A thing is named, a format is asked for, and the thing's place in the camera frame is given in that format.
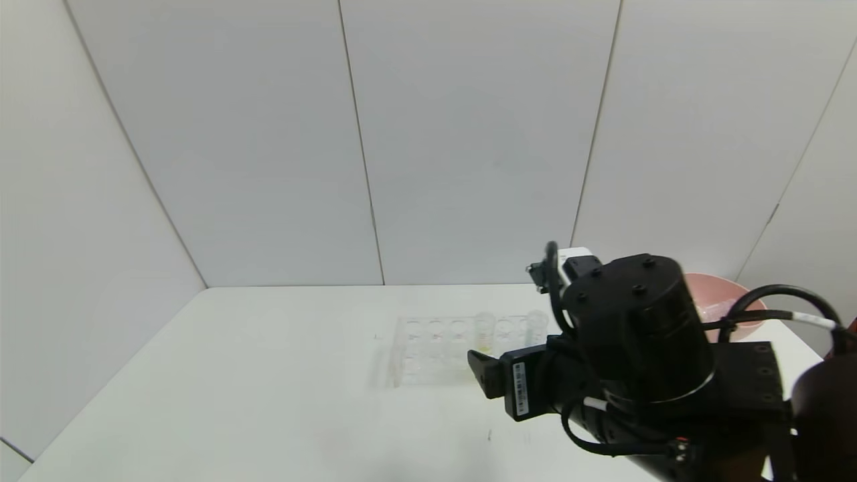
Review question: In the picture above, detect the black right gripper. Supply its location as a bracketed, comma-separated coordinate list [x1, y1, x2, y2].
[467, 335, 601, 422]

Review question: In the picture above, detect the test tube with yellow pigment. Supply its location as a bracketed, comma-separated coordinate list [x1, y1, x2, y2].
[473, 312, 496, 357]

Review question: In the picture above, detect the clear plastic test tube rack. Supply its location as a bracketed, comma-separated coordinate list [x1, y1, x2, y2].
[390, 315, 551, 388]

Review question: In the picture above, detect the pink plastic bowl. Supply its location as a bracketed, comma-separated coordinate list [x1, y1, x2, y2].
[683, 272, 768, 342]

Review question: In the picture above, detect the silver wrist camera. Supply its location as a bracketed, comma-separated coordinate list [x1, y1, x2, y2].
[527, 246, 603, 295]

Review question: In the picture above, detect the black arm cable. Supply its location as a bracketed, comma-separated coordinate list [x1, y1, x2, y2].
[703, 285, 848, 343]

